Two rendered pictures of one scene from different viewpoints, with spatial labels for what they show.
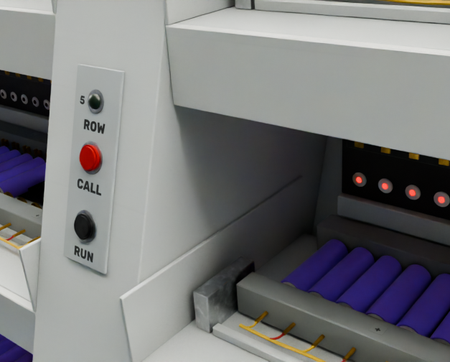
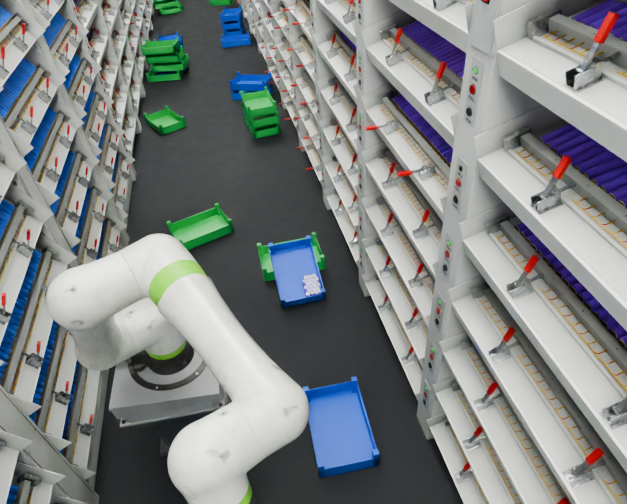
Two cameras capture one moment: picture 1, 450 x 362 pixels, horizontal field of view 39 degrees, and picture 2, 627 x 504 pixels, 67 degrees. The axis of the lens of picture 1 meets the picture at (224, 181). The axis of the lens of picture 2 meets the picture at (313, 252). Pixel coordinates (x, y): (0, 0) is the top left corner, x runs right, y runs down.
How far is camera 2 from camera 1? 0.70 m
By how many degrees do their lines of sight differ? 48
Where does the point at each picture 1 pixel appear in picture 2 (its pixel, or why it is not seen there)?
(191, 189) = (487, 196)
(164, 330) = (474, 232)
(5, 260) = (441, 191)
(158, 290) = (472, 222)
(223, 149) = not seen: hidden behind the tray
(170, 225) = (478, 206)
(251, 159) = not seen: hidden behind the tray
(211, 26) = (487, 164)
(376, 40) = (515, 189)
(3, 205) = (444, 170)
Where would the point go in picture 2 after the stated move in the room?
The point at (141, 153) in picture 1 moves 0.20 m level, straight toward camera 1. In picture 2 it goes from (469, 188) to (431, 244)
